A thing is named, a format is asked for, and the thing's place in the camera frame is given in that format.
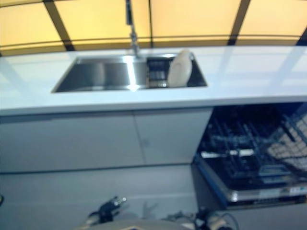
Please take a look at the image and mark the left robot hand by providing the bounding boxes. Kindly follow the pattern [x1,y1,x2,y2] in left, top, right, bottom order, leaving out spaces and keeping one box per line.
[99,196,128,217]

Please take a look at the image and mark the open dishwasher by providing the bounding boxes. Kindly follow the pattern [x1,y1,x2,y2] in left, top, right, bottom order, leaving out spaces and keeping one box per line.
[191,102,307,209]

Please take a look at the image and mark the beige robot torso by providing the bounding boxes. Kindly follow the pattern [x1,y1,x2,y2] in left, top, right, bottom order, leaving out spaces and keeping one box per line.
[76,219,192,230]

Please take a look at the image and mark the white cabinet door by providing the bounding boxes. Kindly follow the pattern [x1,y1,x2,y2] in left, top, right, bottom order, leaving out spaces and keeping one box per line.
[0,110,145,173]
[133,107,213,166]

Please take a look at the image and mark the stainless steel sink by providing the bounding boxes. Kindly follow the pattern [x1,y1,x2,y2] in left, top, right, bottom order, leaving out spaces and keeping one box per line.
[50,54,209,93]

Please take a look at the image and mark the black sink dish rack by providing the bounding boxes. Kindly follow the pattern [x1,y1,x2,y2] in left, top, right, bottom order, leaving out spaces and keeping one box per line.
[145,54,198,88]

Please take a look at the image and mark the chrome kitchen faucet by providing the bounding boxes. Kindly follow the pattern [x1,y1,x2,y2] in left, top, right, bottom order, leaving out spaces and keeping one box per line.
[124,0,141,58]

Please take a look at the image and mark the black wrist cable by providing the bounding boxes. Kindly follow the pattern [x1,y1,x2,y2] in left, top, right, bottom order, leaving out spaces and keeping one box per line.
[215,211,238,230]

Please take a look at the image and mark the wire dishwasher rack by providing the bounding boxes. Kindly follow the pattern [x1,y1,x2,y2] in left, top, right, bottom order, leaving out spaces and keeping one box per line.
[201,105,307,183]

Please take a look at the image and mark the black window frame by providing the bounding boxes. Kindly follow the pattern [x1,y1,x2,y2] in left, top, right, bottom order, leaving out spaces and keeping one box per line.
[0,0,307,52]

